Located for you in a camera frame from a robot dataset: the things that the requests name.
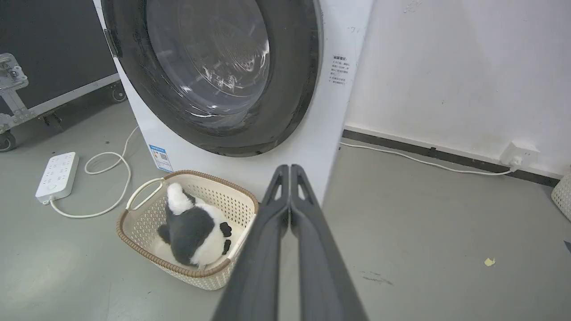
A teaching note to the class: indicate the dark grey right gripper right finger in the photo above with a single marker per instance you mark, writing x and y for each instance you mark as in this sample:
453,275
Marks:
321,267

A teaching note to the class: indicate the black flight case on wheels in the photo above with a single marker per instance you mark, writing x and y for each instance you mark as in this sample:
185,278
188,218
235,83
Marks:
49,49

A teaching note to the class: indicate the cream woven laundry basket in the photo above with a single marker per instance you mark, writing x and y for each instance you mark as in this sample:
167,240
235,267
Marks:
147,223

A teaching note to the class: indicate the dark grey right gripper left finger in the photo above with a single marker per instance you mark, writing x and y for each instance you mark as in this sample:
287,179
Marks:
263,258

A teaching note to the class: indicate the white wall socket plug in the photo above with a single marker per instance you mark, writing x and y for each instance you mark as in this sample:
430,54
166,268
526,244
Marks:
518,155

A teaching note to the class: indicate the dark round washing machine door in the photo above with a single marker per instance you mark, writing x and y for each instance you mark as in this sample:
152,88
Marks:
214,76

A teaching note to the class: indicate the grey and white plush toy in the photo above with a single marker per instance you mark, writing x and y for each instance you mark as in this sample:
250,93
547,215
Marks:
196,232

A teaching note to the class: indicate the blue energy label sticker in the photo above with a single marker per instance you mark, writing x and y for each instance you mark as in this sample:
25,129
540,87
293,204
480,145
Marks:
161,158

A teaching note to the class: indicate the white power strip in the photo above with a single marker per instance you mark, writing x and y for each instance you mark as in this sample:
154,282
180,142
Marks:
57,176

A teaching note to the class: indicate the small yellow paper scrap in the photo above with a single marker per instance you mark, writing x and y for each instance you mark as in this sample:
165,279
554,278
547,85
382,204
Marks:
489,262

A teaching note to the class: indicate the cream perforated basket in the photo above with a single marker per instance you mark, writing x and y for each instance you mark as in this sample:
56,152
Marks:
563,196

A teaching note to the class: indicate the white washing machine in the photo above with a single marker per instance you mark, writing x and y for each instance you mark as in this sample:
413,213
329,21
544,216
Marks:
312,138

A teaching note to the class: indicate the black text warning sticker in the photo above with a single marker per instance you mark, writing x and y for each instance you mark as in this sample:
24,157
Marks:
339,70

